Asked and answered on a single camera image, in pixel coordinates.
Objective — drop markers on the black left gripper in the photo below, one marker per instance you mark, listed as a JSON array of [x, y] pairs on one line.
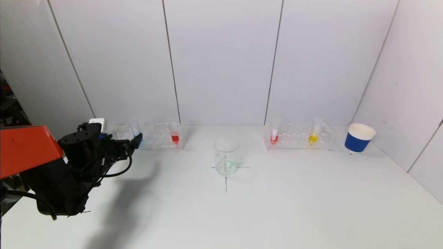
[[125, 144]]

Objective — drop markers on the clear glass beaker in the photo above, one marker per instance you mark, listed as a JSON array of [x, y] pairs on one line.
[[226, 167]]

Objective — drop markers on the yellow pigment test tube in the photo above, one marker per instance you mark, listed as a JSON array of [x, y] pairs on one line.
[[313, 138]]

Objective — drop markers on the clear acrylic test tube rack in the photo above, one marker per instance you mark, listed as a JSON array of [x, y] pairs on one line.
[[294, 136], [155, 136]]

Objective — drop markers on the blue pigment test tube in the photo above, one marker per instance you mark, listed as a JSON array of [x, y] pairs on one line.
[[134, 126]]

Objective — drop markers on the black metal stool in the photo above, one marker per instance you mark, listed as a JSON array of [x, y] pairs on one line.
[[10, 110]]

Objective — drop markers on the white-labelled red pigment test tube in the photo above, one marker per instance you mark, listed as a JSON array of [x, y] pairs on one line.
[[274, 138]]

